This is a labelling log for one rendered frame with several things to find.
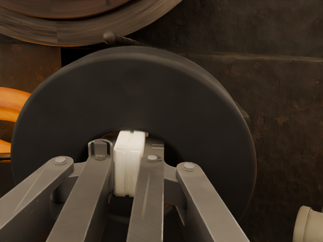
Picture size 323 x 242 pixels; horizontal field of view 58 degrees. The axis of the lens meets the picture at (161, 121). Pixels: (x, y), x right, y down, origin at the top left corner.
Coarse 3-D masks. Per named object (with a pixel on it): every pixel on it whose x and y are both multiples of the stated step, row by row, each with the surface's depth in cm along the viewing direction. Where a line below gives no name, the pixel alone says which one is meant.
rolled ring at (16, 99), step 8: (0, 88) 38; (8, 88) 38; (0, 96) 37; (8, 96) 37; (16, 96) 37; (24, 96) 38; (0, 104) 36; (8, 104) 36; (16, 104) 37; (0, 112) 37; (8, 112) 37; (16, 112) 37; (8, 120) 38; (0, 144) 48; (8, 144) 49; (0, 152) 47; (8, 152) 48; (8, 160) 48
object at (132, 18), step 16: (144, 0) 37; (160, 0) 37; (176, 0) 37; (0, 16) 38; (16, 16) 38; (32, 16) 38; (96, 16) 38; (112, 16) 38; (128, 16) 38; (144, 16) 38; (160, 16) 38; (0, 32) 39; (16, 32) 39; (32, 32) 39; (48, 32) 39; (64, 32) 39; (80, 32) 39; (96, 32) 39; (128, 32) 38
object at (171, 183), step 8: (152, 144) 17; (160, 144) 17; (144, 152) 16; (152, 152) 16; (160, 152) 16; (168, 168) 15; (168, 176) 14; (168, 184) 14; (176, 184) 14; (168, 192) 14; (176, 192) 14; (168, 200) 14; (176, 200) 14; (184, 200) 14
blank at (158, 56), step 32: (96, 64) 16; (128, 64) 15; (160, 64) 15; (192, 64) 17; (32, 96) 16; (64, 96) 16; (96, 96) 16; (128, 96) 16; (160, 96) 16; (192, 96) 16; (224, 96) 16; (32, 128) 17; (64, 128) 17; (96, 128) 17; (128, 128) 17; (160, 128) 17; (192, 128) 17; (224, 128) 16; (32, 160) 18; (192, 160) 17; (224, 160) 17; (256, 160) 17; (224, 192) 18; (128, 224) 19
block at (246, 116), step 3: (237, 105) 47; (240, 108) 45; (240, 111) 43; (243, 111) 43; (243, 114) 42; (246, 114) 42; (243, 117) 42; (246, 117) 42; (246, 120) 42; (249, 120) 42; (249, 123) 42
